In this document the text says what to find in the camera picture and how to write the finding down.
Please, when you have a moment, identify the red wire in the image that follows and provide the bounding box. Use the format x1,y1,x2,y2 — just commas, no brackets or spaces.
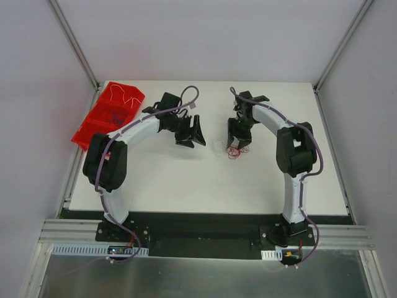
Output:
226,145,251,160

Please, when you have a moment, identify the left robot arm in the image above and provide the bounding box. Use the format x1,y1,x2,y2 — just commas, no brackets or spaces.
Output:
83,86,206,242

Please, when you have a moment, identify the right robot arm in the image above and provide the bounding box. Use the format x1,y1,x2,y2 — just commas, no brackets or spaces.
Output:
226,88,319,248

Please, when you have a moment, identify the red plastic bin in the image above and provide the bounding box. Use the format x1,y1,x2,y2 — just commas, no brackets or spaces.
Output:
71,81,145,151

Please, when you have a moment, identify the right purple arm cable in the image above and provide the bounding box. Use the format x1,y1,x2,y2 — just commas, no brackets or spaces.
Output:
229,86,325,271

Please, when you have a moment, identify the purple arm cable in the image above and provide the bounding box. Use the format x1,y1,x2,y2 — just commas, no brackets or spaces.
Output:
229,86,325,271
49,86,200,276

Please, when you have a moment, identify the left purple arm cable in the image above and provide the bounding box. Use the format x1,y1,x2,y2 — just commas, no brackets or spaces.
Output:
49,86,200,276

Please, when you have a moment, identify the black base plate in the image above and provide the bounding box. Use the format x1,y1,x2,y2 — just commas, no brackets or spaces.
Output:
60,210,319,260

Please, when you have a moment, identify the right white cable duct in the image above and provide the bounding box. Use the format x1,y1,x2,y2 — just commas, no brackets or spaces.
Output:
261,246,303,261

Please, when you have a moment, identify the white cable duct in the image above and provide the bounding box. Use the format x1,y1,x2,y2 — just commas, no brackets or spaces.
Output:
52,244,149,258
261,246,303,261

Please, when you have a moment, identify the left white cable duct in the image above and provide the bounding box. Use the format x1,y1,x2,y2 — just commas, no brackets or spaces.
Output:
52,244,149,258

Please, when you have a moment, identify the right aluminium frame post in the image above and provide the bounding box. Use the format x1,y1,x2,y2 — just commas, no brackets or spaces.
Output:
313,0,375,94

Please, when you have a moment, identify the aluminium frame post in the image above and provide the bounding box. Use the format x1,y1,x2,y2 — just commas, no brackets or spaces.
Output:
47,0,100,90
313,0,375,94

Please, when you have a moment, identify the left aluminium frame post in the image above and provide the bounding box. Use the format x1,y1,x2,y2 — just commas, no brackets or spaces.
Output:
47,0,100,90

